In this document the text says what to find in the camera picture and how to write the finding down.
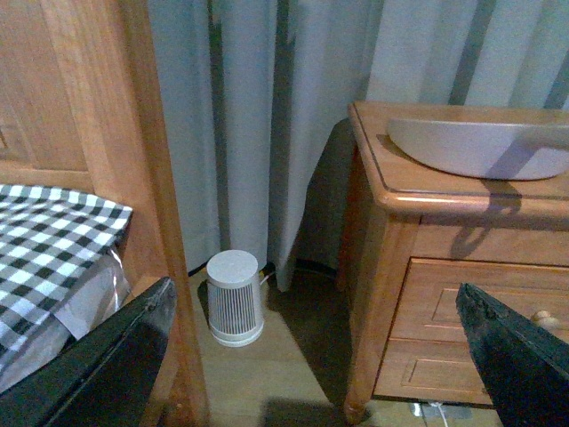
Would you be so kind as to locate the wooden bed headboard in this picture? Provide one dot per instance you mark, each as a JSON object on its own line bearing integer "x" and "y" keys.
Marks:
{"x": 81, "y": 109}

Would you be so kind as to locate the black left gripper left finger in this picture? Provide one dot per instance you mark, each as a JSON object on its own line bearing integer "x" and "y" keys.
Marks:
{"x": 105, "y": 378}

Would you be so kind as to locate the beige plastic dustpan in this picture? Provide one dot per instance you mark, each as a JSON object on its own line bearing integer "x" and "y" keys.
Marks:
{"x": 495, "y": 151}

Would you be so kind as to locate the grey curtain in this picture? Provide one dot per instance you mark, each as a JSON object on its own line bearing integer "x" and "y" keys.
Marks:
{"x": 255, "y": 97}

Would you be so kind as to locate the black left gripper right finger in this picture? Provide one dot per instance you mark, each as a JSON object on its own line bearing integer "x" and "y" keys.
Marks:
{"x": 523, "y": 367}

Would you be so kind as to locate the wooden nightstand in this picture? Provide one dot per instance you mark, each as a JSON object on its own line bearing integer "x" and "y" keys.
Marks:
{"x": 413, "y": 235}

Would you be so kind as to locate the white striped trash can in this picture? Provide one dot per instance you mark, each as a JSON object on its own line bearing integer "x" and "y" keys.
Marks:
{"x": 235, "y": 314}

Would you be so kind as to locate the black white checkered bed sheet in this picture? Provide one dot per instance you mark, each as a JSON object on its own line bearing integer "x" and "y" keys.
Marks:
{"x": 50, "y": 237}

